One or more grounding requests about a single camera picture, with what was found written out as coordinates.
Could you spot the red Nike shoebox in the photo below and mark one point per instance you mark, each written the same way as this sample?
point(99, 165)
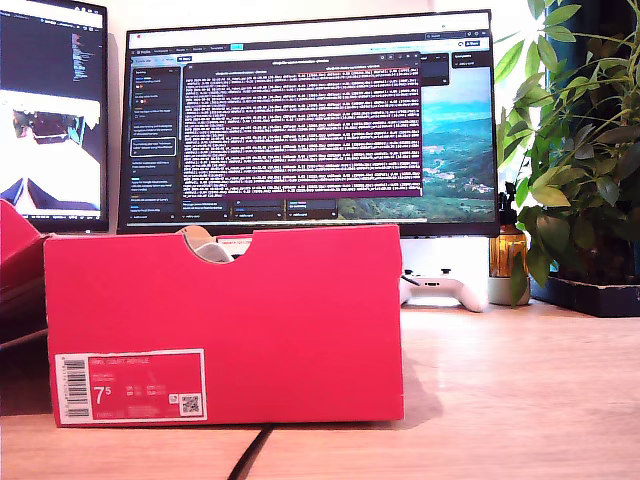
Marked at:
point(250, 325)

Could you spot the wide black Huawei monitor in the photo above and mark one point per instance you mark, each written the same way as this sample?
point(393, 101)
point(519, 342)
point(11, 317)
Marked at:
point(300, 130)

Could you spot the white game controller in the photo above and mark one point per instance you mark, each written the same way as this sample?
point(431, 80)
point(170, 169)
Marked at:
point(450, 292)

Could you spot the amber glass pump bottle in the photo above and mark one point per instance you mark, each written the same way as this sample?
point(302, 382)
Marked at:
point(506, 250)

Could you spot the small white round pot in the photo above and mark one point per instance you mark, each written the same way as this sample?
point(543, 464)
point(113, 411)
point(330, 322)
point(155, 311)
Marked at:
point(500, 292)

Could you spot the green leafy houseplant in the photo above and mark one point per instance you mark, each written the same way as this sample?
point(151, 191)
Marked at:
point(575, 200)

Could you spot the black computer monitor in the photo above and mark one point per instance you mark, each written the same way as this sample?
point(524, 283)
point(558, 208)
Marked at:
point(50, 50)

